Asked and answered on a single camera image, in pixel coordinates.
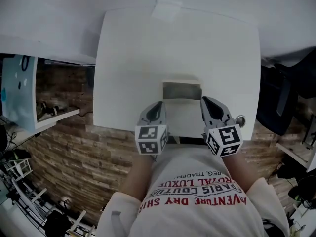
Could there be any grey shoulder strap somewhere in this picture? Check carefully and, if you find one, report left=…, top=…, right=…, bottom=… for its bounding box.
left=110, top=210, right=122, bottom=237

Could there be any dark shoe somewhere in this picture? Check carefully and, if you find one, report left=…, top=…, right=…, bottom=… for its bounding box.
left=50, top=102, right=68, bottom=115
left=37, top=101, right=50, bottom=114

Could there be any black office chair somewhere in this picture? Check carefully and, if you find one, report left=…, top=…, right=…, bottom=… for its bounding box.
left=255, top=50, right=316, bottom=137

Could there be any black bag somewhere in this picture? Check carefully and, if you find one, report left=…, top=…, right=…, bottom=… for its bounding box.
left=45, top=209, right=74, bottom=237

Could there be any person's left forearm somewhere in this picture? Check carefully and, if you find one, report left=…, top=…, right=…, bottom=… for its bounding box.
left=119, top=154, right=156, bottom=202

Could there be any person's right forearm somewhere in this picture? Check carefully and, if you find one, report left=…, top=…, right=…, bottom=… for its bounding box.
left=221, top=154, right=260, bottom=195

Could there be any black and yellow device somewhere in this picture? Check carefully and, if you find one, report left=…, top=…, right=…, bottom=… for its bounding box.
left=4, top=149, right=32, bottom=161

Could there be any round desk cable grommet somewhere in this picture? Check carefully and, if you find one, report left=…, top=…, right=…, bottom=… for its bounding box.
left=234, top=115, right=247, bottom=128

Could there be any black floor cable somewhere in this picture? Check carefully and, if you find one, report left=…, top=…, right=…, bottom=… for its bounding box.
left=79, top=107, right=94, bottom=117

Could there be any white side desk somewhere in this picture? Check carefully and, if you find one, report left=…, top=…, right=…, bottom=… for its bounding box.
left=31, top=56, right=81, bottom=133

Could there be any white side table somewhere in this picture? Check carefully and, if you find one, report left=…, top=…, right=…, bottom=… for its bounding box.
left=276, top=141, right=316, bottom=173

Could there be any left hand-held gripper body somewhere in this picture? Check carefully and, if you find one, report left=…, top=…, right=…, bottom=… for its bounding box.
left=135, top=121, right=169, bottom=157

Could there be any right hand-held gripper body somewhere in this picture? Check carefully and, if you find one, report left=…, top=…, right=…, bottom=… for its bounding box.
left=203, top=117, right=244, bottom=158

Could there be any white metal rack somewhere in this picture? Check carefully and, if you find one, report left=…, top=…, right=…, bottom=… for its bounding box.
left=0, top=157, right=54, bottom=233

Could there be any person's white printed shirt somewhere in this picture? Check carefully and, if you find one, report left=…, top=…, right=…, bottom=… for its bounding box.
left=97, top=143, right=290, bottom=237

